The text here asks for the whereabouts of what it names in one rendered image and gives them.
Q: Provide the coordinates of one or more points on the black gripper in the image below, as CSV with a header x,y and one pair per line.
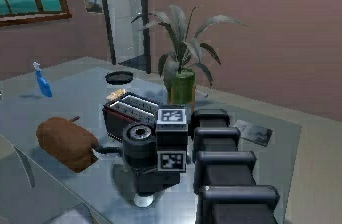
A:
x,y
140,150

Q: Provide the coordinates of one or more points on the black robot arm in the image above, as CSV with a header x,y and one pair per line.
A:
x,y
224,173

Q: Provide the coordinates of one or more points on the brown bread loaf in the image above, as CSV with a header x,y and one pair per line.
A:
x,y
66,142

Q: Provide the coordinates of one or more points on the black toaster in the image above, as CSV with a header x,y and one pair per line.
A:
x,y
129,111

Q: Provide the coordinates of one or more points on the toasted bread slice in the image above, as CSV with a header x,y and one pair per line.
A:
x,y
116,94

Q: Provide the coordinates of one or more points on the black round pan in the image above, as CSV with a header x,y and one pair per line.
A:
x,y
119,77

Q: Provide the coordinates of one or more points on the blue spray bottle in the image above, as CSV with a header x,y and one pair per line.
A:
x,y
43,85

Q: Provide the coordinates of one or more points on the house plant in green pot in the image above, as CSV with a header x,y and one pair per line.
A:
x,y
182,85

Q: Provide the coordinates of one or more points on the black framed glass door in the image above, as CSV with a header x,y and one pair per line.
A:
x,y
127,30

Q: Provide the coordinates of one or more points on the brown framed window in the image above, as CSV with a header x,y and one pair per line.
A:
x,y
19,11

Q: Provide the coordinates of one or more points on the framed wall picture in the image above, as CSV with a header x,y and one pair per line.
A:
x,y
94,5

